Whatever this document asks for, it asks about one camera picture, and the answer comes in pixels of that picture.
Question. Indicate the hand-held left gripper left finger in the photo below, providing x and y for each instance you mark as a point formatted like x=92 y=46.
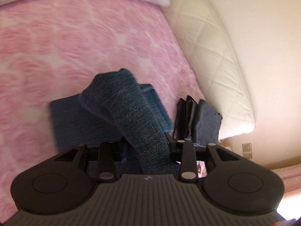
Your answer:
x=106 y=160

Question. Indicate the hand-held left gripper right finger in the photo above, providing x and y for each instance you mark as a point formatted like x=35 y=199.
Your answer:
x=188 y=160

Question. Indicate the black garment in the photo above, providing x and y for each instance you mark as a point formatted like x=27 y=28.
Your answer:
x=204 y=122

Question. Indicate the blue denim jeans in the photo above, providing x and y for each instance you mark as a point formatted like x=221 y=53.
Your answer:
x=131 y=113

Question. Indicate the cream quilted mattress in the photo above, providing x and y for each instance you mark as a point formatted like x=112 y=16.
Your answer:
x=211 y=58

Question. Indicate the pink rose-pattern blanket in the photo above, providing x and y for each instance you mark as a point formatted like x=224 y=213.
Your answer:
x=70 y=51

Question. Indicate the white wall socket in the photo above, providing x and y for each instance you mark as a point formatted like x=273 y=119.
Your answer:
x=247 y=150

